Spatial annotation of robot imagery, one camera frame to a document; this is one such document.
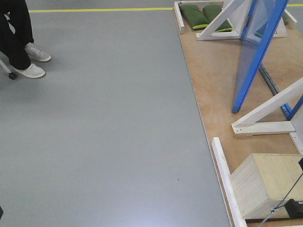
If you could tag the green sandbag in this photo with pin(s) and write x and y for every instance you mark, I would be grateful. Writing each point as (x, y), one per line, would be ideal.
(211, 12)
(194, 16)

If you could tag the light wooden box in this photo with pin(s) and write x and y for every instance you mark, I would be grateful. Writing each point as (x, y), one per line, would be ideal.
(264, 181)

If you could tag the wooden plywood platform base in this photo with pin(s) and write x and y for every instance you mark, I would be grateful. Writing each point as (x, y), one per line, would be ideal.
(213, 68)

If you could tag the right green sandbag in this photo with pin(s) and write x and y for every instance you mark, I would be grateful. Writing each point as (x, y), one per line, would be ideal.
(211, 12)

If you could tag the left green sandbag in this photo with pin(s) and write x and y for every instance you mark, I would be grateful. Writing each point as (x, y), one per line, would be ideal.
(194, 16)

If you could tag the far white edge rail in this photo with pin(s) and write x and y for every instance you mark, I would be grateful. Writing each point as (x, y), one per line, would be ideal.
(179, 18)

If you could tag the white sneaker far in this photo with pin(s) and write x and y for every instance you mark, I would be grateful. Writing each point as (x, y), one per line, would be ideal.
(34, 52)

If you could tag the blue door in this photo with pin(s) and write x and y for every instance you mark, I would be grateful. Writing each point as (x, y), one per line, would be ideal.
(251, 59)

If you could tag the chair leg with caster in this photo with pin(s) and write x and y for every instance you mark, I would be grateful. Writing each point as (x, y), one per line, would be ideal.
(11, 74)

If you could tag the metal floor rail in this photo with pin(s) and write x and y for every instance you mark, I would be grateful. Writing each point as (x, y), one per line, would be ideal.
(268, 79)

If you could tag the near white triangular brace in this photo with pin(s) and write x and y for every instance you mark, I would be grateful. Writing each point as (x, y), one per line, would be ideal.
(249, 125)

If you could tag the white triangular brace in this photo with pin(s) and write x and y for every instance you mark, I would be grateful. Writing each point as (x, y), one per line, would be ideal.
(236, 12)
(249, 125)

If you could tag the near white edge rail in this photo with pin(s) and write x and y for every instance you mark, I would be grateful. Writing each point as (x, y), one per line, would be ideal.
(225, 175)

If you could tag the person black trouser legs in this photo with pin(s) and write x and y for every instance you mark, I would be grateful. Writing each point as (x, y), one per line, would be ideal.
(15, 32)

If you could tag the white edge rail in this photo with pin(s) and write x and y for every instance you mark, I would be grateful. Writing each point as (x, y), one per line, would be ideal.
(225, 175)
(179, 18)

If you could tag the far white triangular brace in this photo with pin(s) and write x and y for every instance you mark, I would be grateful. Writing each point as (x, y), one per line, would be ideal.
(236, 12)

